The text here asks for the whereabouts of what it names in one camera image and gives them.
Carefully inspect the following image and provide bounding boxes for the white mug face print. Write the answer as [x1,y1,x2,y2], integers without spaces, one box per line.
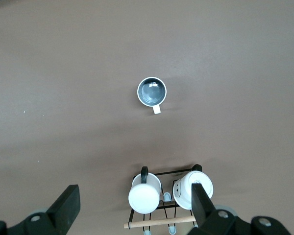
[172,164,214,211]

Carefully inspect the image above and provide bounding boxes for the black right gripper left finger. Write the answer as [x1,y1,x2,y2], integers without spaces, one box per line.
[6,185,81,235]

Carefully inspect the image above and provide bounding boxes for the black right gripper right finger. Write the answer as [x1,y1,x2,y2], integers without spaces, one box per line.
[191,183,252,235]

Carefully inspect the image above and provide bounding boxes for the white mug grey interior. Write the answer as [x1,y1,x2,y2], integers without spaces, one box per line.
[137,76,168,115]

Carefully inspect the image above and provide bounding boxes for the black wire mug rack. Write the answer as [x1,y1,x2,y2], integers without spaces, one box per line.
[123,164,203,235]

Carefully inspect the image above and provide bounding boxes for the plain white mug black handle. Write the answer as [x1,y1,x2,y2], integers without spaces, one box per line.
[128,166,162,215]

